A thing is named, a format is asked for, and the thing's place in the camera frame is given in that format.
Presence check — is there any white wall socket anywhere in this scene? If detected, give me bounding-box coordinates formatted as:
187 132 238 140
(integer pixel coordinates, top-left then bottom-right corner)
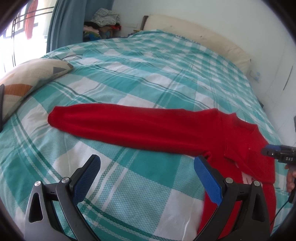
249 70 261 82

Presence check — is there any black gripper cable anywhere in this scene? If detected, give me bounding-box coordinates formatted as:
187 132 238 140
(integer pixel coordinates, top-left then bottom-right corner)
270 200 291 229

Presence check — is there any blue curtain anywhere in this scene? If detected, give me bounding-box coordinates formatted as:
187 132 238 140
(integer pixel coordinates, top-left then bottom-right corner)
46 0 114 53

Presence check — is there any red sweater with white rabbit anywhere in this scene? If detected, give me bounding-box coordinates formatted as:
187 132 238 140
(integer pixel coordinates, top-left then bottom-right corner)
48 103 276 240

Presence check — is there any teal white plaid bedspread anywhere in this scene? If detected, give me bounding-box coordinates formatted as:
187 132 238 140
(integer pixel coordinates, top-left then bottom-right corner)
1 30 280 240

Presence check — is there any cream patterned pillow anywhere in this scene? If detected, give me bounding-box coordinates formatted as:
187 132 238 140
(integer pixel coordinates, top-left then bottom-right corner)
1 58 74 122

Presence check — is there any person's right hand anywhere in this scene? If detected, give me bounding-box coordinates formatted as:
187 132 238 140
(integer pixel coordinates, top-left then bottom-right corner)
285 164 296 193

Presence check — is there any cream padded headboard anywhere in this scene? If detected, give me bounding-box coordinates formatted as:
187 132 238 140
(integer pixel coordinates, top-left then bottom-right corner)
140 15 251 74

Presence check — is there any white wardrobe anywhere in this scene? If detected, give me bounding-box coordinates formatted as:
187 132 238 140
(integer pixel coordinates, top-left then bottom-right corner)
264 38 295 146

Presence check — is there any black smartphone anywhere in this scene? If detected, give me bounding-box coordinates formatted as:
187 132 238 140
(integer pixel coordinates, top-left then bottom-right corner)
0 84 5 132

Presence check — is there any pile of clothes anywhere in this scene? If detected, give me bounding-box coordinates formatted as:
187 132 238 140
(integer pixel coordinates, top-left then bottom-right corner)
83 8 121 42

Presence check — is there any red hanging garment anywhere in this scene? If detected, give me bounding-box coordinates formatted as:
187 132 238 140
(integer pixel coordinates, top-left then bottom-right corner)
25 0 38 40

